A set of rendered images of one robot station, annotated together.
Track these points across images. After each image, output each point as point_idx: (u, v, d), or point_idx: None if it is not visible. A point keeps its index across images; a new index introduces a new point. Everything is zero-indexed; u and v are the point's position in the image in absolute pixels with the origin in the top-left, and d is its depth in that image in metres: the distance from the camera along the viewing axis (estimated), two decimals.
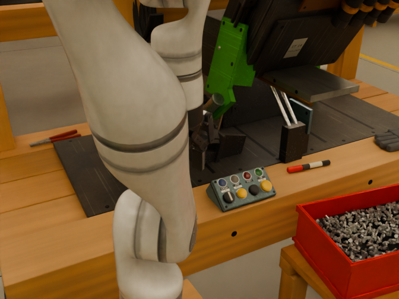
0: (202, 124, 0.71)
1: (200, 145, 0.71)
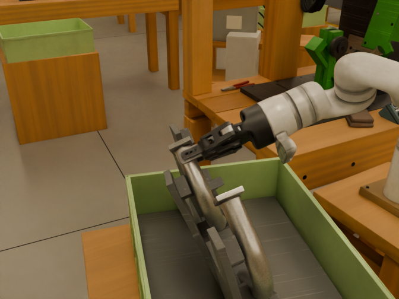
0: (225, 131, 0.72)
1: None
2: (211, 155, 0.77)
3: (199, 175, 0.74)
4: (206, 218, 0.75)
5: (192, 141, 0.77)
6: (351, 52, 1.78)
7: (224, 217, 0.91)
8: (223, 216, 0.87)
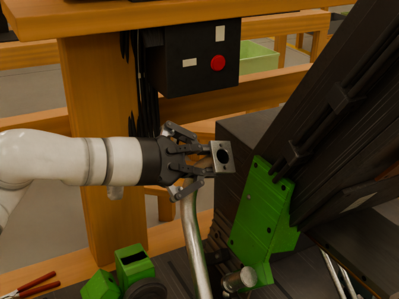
0: (171, 134, 0.72)
1: (188, 149, 0.71)
2: None
3: (198, 161, 0.78)
4: None
5: (212, 158, 0.72)
6: (217, 243, 0.98)
7: (193, 276, 0.77)
8: (190, 251, 0.79)
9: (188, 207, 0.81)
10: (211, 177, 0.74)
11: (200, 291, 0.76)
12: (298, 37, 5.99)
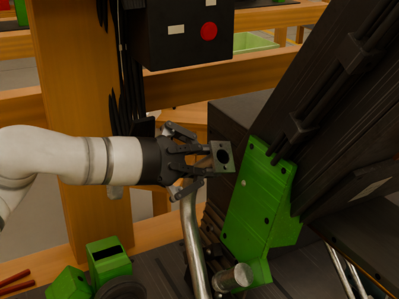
0: (171, 134, 0.72)
1: (188, 149, 0.71)
2: None
3: (198, 161, 0.78)
4: None
5: (212, 158, 0.72)
6: (209, 237, 0.87)
7: (193, 276, 0.77)
8: (189, 251, 0.79)
9: (187, 207, 0.81)
10: (211, 177, 0.74)
11: (200, 291, 0.76)
12: (298, 32, 5.88)
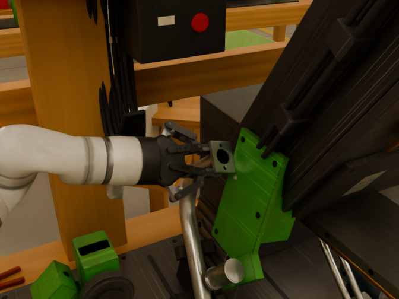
0: (171, 134, 0.72)
1: (188, 149, 0.71)
2: None
3: (198, 161, 0.78)
4: None
5: (212, 158, 0.72)
6: (201, 233, 0.86)
7: (193, 276, 0.77)
8: (189, 251, 0.79)
9: (187, 207, 0.81)
10: (211, 177, 0.74)
11: (199, 292, 0.76)
12: None
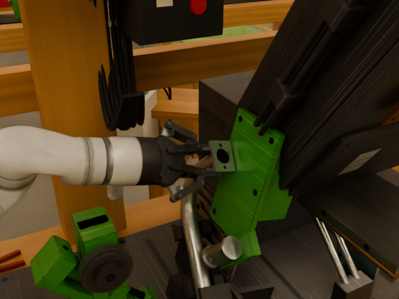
0: (171, 134, 0.72)
1: (188, 149, 0.71)
2: None
3: (198, 161, 0.78)
4: None
5: (212, 157, 0.72)
6: (199, 215, 0.87)
7: (195, 277, 0.77)
8: (190, 253, 0.78)
9: (189, 208, 0.81)
10: (211, 177, 0.74)
11: None
12: None
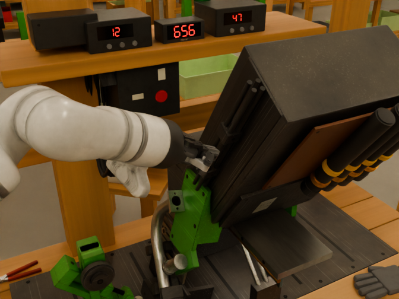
0: None
1: (192, 138, 0.71)
2: None
3: (161, 202, 1.15)
4: None
5: (168, 202, 1.09)
6: (165, 237, 1.24)
7: (158, 280, 1.14)
8: (157, 264, 1.16)
9: (155, 233, 1.18)
10: None
11: None
12: None
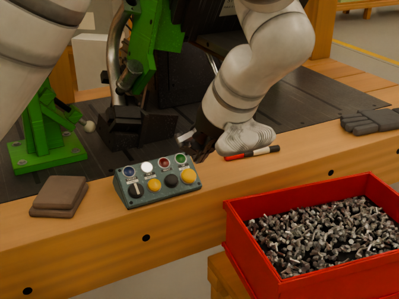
0: (188, 136, 0.69)
1: None
2: (209, 149, 0.73)
3: (117, 13, 1.00)
4: None
5: (122, 0, 0.93)
6: None
7: (113, 102, 0.99)
8: (111, 86, 1.00)
9: (111, 54, 1.02)
10: (208, 153, 0.76)
11: None
12: None
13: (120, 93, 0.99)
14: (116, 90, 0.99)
